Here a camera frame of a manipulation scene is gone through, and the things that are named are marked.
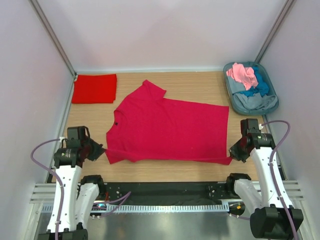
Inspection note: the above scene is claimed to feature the magenta t-shirt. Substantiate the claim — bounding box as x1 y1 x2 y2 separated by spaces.
105 80 232 165

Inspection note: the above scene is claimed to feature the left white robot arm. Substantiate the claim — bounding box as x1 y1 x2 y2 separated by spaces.
38 126 106 240

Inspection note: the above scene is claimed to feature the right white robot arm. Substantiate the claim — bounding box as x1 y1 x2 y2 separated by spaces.
225 118 304 240

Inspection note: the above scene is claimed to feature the grey t-shirt in basket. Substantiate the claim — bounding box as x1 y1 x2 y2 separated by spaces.
227 76 278 111

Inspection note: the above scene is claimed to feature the teal plastic laundry basket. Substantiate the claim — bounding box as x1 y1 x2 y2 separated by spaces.
223 61 279 116

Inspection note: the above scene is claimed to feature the blue t-shirt in basket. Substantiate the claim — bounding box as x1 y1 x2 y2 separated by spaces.
240 66 270 97

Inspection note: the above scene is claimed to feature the folded red t-shirt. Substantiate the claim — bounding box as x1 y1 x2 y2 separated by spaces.
71 74 117 104

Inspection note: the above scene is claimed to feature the pink t-shirt in basket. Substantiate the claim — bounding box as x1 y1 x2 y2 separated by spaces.
226 63 258 91

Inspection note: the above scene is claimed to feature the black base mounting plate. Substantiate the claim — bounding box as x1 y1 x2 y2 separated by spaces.
105 181 239 206

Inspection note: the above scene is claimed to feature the aluminium front rail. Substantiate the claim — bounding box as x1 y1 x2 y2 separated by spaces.
30 180 304 204

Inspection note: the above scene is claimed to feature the slotted cable duct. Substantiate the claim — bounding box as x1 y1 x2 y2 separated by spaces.
41 203 230 214

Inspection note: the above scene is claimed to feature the right aluminium frame post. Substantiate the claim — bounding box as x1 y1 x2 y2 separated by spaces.
254 0 297 63

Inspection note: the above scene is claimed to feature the aluminium frame post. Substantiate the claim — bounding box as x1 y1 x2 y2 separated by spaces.
254 0 297 63
28 0 77 78

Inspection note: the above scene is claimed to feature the left aluminium frame post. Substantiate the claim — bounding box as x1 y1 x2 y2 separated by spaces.
28 0 77 78

